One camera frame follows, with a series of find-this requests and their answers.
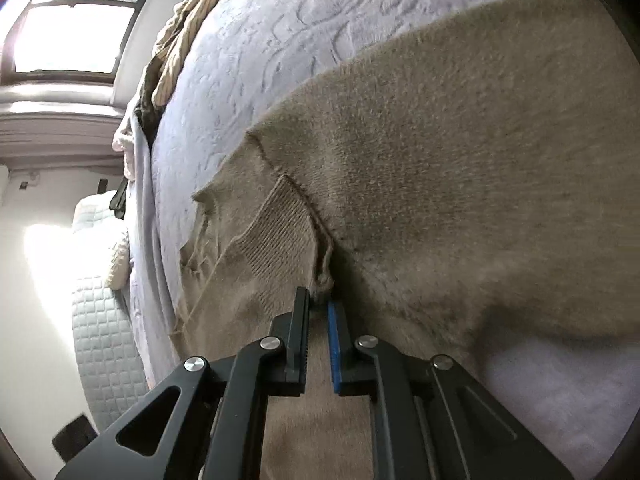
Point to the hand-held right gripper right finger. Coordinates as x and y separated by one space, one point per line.
335 345

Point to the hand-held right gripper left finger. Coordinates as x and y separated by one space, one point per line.
298 330

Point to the tan knit sweater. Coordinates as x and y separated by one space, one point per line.
425 160

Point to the beige clothes pile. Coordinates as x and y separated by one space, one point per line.
187 30

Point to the plain lavender fleece sheet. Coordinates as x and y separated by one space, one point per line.
142 240

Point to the cream knit cushion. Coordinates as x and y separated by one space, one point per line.
119 260

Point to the grey quilted mattress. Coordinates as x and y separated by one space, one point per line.
102 340

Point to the black floor object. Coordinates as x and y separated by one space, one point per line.
75 437

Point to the pink knit cloth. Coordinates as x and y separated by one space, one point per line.
124 147

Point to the dark olive garment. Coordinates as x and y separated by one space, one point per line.
149 95

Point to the lavender embossed blanket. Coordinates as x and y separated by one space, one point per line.
280 35

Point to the window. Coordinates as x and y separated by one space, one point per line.
70 15

